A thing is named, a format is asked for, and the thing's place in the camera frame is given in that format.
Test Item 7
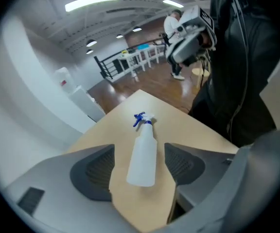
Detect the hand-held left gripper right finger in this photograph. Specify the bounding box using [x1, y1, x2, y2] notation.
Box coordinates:
[164, 142, 238, 206]

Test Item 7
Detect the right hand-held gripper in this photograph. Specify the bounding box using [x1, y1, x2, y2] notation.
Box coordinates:
[165, 5, 218, 67]

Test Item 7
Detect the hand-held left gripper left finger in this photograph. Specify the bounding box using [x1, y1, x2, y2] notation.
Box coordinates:
[6, 143, 137, 232]

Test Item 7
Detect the white spray bottle blue trigger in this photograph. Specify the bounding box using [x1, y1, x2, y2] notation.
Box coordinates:
[126, 111, 158, 187]

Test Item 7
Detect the round wooden stool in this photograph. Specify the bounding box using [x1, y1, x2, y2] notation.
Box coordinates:
[191, 67, 211, 89]

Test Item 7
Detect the white table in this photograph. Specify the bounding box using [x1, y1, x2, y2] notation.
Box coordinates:
[117, 50, 147, 79]
[140, 44, 168, 68]

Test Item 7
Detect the long ceiling light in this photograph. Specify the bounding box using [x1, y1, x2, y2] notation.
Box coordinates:
[162, 0, 185, 9]
[64, 0, 123, 13]

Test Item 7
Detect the person's black jacket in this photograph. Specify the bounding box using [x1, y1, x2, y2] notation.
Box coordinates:
[188, 0, 280, 148]

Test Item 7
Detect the black railing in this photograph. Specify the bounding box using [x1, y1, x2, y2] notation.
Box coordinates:
[93, 49, 132, 80]

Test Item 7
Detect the white water dispenser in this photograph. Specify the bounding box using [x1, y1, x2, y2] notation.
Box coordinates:
[68, 85, 106, 122]

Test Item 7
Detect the clear water jug red label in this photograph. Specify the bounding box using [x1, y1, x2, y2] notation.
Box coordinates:
[53, 67, 75, 94]

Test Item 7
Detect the thin jacket cord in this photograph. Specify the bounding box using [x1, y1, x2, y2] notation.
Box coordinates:
[227, 0, 250, 140]

